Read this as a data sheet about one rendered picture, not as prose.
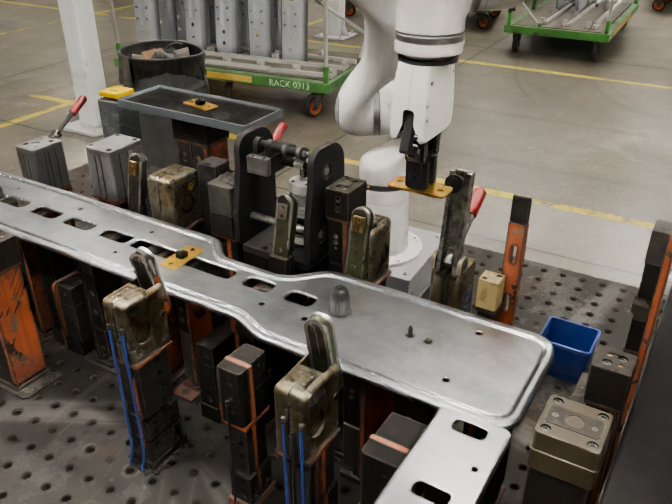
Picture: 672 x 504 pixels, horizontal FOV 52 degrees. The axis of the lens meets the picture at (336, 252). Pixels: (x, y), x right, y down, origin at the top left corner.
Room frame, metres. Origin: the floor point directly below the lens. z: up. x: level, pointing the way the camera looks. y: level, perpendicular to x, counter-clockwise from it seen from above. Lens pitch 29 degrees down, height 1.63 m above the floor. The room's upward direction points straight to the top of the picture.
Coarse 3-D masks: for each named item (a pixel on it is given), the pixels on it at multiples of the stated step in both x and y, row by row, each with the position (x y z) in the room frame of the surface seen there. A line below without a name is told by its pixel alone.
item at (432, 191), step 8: (400, 176) 0.90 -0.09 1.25; (392, 184) 0.87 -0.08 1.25; (400, 184) 0.87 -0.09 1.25; (432, 184) 0.87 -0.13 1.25; (440, 184) 0.87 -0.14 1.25; (416, 192) 0.85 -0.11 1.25; (424, 192) 0.84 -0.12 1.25; (432, 192) 0.84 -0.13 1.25; (440, 192) 0.84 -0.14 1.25; (448, 192) 0.84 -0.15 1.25
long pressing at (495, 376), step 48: (48, 192) 1.40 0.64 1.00; (48, 240) 1.18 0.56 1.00; (96, 240) 1.17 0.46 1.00; (144, 240) 1.17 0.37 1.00; (192, 240) 1.17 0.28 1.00; (192, 288) 1.00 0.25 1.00; (240, 288) 1.00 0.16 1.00; (288, 288) 1.00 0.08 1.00; (384, 288) 0.99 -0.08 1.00; (288, 336) 0.86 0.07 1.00; (336, 336) 0.86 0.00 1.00; (384, 336) 0.86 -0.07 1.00; (432, 336) 0.86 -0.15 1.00; (480, 336) 0.86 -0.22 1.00; (528, 336) 0.86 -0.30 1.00; (384, 384) 0.75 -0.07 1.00; (432, 384) 0.75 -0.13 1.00; (480, 384) 0.75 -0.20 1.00; (528, 384) 0.75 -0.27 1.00
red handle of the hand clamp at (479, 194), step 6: (474, 192) 1.08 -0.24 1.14; (480, 192) 1.08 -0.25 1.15; (474, 198) 1.07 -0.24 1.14; (480, 198) 1.07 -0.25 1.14; (474, 204) 1.06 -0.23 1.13; (480, 204) 1.06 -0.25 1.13; (474, 210) 1.05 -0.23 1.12; (474, 216) 1.05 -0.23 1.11; (468, 222) 1.03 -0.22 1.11; (468, 228) 1.03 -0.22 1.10; (450, 252) 0.99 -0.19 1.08; (444, 258) 0.99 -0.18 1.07; (450, 258) 0.98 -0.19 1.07; (444, 264) 0.98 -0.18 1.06; (450, 264) 0.97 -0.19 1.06
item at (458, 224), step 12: (456, 168) 1.01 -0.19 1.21; (456, 180) 0.97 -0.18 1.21; (468, 180) 0.99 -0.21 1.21; (456, 192) 0.97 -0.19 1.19; (468, 192) 0.98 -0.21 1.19; (456, 204) 1.00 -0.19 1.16; (468, 204) 0.99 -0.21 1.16; (444, 216) 0.99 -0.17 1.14; (456, 216) 0.99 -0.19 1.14; (468, 216) 0.99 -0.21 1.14; (444, 228) 0.99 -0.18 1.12; (456, 228) 0.99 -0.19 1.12; (444, 240) 0.99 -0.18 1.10; (456, 240) 0.98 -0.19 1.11; (444, 252) 0.99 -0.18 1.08; (456, 252) 0.97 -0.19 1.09; (456, 264) 0.97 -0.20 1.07
